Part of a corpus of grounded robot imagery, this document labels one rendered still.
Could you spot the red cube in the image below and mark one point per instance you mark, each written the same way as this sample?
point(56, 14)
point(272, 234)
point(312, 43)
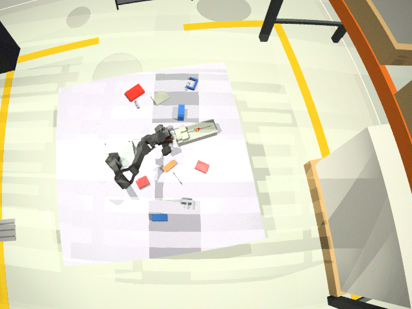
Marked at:
point(201, 166)

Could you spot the red rectangular block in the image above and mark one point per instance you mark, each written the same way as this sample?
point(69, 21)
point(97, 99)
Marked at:
point(134, 92)
point(142, 182)

